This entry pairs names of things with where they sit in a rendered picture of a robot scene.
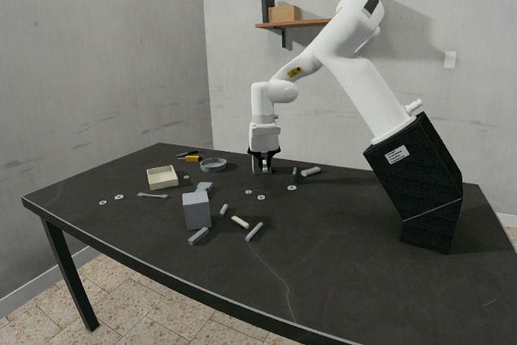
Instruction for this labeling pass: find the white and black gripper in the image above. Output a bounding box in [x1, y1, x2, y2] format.
[247, 122, 281, 170]

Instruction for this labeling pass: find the grey round dish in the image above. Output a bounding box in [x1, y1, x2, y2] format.
[200, 158, 227, 172]

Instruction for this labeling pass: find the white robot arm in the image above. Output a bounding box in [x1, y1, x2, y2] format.
[251, 0, 423, 144]

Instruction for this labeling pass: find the cream rectangular open tray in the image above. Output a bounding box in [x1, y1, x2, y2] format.
[147, 166, 179, 190]

